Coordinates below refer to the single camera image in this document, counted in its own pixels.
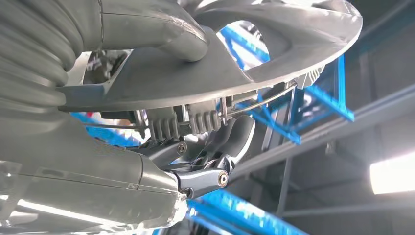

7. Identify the blue steel shelf rack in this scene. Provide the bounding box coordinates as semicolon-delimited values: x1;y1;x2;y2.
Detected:
69;25;356;235

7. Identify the bright ceiling light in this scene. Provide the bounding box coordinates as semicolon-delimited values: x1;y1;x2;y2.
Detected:
369;151;415;196

